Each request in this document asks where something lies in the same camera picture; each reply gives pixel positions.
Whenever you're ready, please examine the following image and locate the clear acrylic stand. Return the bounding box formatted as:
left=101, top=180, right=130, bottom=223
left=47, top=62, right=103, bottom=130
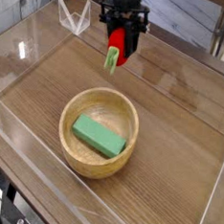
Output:
left=57, top=0, right=91, bottom=36

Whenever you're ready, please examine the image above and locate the wooden bowl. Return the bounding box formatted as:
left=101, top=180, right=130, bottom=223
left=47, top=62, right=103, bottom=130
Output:
left=58, top=87, right=139, bottom=179

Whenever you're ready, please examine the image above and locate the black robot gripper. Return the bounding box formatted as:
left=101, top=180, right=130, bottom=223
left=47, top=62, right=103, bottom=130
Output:
left=100, top=0, right=150, bottom=58

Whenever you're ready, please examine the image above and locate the green rectangular block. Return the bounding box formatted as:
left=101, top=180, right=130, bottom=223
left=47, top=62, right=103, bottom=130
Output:
left=72, top=114, right=126, bottom=158

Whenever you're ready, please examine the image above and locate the red plush strawberry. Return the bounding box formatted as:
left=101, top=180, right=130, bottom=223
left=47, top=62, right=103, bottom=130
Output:
left=104, top=27, right=127, bottom=75

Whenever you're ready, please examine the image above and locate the metal table leg background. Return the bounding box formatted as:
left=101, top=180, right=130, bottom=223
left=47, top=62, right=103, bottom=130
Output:
left=211, top=9, right=224, bottom=59

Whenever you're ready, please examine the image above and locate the black table leg bracket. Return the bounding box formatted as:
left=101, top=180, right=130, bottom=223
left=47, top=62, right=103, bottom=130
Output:
left=0, top=183, right=30, bottom=224

